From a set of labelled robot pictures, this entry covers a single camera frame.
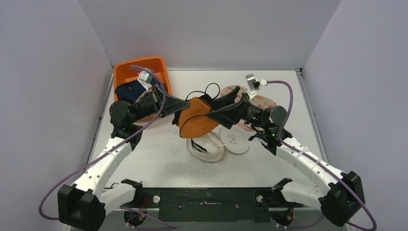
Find orange bra black straps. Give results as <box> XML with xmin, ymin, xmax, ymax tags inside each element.
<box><xmin>172</xmin><ymin>83</ymin><xmax>221</xmax><ymax>139</ymax></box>

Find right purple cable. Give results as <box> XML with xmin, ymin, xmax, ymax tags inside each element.
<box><xmin>266</xmin><ymin>80</ymin><xmax>378</xmax><ymax>231</ymax></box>

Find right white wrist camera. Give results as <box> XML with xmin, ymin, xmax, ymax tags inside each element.
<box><xmin>245</xmin><ymin>74</ymin><xmax>268</xmax><ymax>100</ymax></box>

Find carrot print bra case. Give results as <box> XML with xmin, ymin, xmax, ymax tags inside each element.
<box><xmin>219</xmin><ymin>85</ymin><xmax>277</xmax><ymax>131</ymax></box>

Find white bra black trim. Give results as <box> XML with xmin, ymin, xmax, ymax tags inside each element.
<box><xmin>191</xmin><ymin>139</ymin><xmax>207</xmax><ymax>153</ymax></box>

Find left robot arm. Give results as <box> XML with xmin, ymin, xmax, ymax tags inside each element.
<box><xmin>57</xmin><ymin>85</ymin><xmax>190</xmax><ymax>231</ymax></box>

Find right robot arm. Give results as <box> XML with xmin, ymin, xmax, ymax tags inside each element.
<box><xmin>207</xmin><ymin>86</ymin><xmax>365</xmax><ymax>227</ymax></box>

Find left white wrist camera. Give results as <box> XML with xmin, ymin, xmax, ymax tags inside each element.
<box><xmin>137</xmin><ymin>70</ymin><xmax>155</xmax><ymax>91</ymax></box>

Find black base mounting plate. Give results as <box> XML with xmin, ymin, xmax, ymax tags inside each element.
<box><xmin>124</xmin><ymin>187</ymin><xmax>300</xmax><ymax>223</ymax></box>

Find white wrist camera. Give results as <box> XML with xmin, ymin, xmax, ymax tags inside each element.
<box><xmin>245</xmin><ymin>74</ymin><xmax>268</xmax><ymax>100</ymax></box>
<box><xmin>137</xmin><ymin>70</ymin><xmax>155</xmax><ymax>91</ymax></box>

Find white mesh laundry bag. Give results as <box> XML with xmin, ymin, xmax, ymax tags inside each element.
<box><xmin>186</xmin><ymin>126</ymin><xmax>250</xmax><ymax>163</ymax></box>

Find navy blue garment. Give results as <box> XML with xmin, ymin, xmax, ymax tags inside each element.
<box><xmin>115</xmin><ymin>80</ymin><xmax>146</xmax><ymax>103</ymax></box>

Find orange plastic bin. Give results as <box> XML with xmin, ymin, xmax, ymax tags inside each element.
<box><xmin>109</xmin><ymin>57</ymin><xmax>172</xmax><ymax>128</ymax></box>

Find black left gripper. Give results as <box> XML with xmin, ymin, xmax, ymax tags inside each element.
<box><xmin>130</xmin><ymin>85</ymin><xmax>191</xmax><ymax>124</ymax></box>

